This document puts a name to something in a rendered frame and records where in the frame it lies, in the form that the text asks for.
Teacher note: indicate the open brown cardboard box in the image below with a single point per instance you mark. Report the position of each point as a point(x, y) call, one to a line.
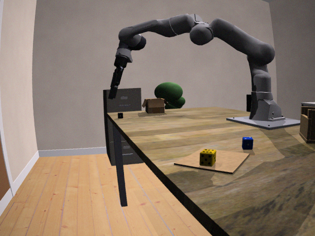
point(154, 105)

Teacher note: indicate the brown wooden open-top crate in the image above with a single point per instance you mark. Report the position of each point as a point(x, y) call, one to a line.
point(307, 124)

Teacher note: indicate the yellow die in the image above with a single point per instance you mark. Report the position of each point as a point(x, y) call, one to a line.
point(207, 157)

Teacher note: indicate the tan flat mat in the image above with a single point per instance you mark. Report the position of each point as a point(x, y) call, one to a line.
point(226, 161)

